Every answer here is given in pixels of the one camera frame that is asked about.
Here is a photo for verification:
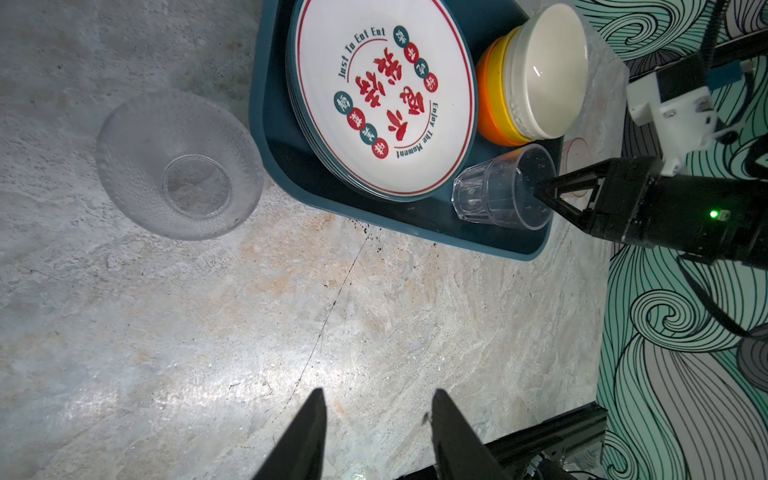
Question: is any yellow bowl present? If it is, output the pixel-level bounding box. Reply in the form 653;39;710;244
486;27;532;146

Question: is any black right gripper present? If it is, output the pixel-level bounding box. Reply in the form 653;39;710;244
534;157;767;269

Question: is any orange bowl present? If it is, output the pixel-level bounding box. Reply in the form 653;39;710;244
475;35;531;147

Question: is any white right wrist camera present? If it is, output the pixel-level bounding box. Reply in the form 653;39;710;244
627;53;743;177

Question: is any dark teal plastic bin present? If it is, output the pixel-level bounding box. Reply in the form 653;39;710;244
249;1;550;261

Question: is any cream white bowl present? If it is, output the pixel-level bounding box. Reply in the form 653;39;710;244
503;3;588;140

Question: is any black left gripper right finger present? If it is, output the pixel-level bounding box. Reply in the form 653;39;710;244
431;389;509;479

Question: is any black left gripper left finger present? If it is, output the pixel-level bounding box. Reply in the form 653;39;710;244
252;388;327;480

